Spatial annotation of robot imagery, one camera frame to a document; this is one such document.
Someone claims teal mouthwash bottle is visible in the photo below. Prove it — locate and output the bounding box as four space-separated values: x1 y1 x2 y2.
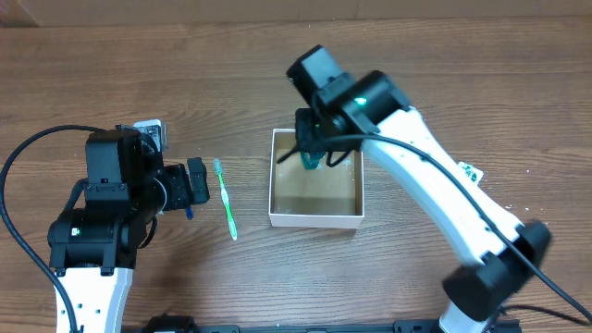
301 152 325 170

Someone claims blue disposable razor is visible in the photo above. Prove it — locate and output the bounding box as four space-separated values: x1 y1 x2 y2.
185 207 193 220

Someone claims green toothbrush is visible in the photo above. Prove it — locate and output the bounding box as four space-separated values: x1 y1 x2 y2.
213 158 238 241

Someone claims green soap packet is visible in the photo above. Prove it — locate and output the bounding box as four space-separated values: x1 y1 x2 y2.
458 161 484 184

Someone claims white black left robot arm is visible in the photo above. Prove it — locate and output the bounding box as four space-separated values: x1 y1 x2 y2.
48 123 210 332

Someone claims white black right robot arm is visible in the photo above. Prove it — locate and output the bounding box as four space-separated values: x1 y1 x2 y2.
287 45 551 332

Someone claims white cardboard box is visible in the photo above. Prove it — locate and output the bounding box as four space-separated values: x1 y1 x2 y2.
268 129 365 229

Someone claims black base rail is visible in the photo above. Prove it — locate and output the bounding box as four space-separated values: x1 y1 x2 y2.
138 314 524 333

